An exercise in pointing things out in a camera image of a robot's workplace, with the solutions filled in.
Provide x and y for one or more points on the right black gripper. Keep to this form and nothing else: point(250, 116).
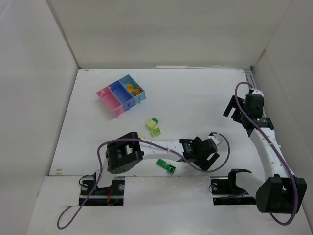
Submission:
point(234, 110)

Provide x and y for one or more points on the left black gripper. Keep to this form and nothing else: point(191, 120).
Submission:
point(209, 158)

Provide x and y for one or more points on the large yellow lego brick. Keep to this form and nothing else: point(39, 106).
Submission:
point(130, 88)

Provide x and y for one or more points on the small yellow lego brick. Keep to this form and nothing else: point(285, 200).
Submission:
point(137, 91)

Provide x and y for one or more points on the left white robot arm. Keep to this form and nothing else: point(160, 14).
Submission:
point(184, 157)

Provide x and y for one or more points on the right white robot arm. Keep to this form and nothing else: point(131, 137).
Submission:
point(277, 193)

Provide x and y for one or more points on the green flat lego plate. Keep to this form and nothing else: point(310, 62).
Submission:
point(166, 166)

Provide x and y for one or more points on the lime green lego brick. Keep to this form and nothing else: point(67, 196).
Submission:
point(155, 132)

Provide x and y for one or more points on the pale yellow green-top lego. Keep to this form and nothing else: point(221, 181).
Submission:
point(151, 124)

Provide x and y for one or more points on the light blue plastic bin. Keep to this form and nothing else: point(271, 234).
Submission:
point(129, 80)

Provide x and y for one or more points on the pink plastic bin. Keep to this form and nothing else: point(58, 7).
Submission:
point(111, 102)

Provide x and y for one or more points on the purple-blue plastic bin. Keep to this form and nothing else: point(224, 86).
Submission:
point(122, 94)

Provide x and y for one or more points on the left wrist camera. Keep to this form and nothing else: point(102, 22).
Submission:
point(215, 138)

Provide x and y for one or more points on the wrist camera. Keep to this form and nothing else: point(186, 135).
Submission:
point(256, 92)
point(215, 138)

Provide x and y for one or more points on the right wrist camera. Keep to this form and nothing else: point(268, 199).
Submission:
point(256, 92)

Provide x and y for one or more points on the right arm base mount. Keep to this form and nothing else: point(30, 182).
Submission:
point(225, 192)

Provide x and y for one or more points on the aluminium rail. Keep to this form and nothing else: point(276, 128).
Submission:
point(250, 78)

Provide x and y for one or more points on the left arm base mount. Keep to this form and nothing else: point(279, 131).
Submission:
point(113, 195)

